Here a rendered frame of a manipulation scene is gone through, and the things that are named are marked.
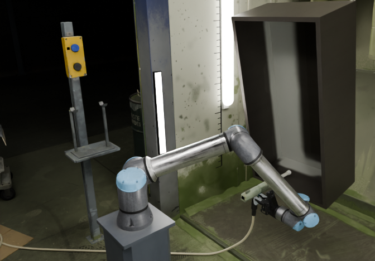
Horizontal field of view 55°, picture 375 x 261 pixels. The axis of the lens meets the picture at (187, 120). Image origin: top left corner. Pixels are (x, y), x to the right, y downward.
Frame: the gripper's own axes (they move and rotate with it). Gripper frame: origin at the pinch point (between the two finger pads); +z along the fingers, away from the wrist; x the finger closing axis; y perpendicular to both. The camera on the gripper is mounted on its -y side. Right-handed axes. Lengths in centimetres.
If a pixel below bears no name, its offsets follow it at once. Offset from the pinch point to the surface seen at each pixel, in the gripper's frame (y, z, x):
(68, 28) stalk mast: -101, 109, -65
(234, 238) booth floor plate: 49, 14, 0
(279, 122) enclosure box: -26, 24, 55
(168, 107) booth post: -39, 79, -10
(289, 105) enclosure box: -44, 16, 53
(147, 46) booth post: -85, 87, -20
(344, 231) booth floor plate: 47, -36, 66
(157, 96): -51, 78, -20
